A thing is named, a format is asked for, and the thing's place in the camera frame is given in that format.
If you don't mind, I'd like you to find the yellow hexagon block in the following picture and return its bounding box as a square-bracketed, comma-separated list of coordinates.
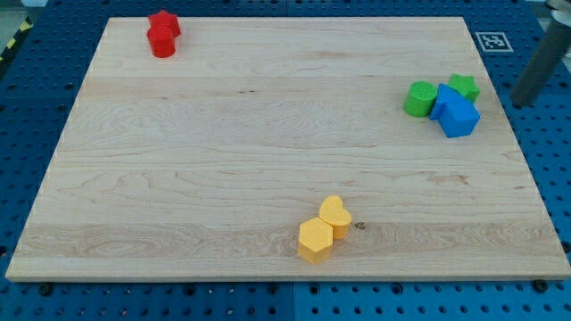
[298, 218, 333, 264]

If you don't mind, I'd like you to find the wooden board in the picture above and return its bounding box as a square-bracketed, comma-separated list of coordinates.
[6, 17, 570, 283]

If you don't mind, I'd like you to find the yellow heart block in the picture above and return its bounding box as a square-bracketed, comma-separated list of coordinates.
[319, 195, 352, 240]

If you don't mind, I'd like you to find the green cylinder block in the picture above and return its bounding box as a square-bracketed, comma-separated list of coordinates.
[403, 80, 437, 118]

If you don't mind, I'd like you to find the blue triangle block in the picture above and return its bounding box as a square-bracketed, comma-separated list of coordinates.
[429, 84, 463, 120]

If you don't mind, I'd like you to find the red cylinder block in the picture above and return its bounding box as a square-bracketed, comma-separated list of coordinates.
[146, 26, 176, 58]

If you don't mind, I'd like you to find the blue cube block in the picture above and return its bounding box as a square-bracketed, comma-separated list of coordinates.
[438, 100, 481, 138]

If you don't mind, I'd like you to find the red star block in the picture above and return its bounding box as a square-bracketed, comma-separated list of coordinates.
[148, 10, 181, 37]

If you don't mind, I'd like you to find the green star block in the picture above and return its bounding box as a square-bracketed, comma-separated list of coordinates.
[448, 73, 481, 103]

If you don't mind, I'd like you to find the white fiducial marker tag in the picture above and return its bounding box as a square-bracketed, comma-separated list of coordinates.
[476, 31, 513, 53]

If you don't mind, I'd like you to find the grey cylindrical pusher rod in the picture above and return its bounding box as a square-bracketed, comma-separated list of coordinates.
[510, 11, 570, 107]

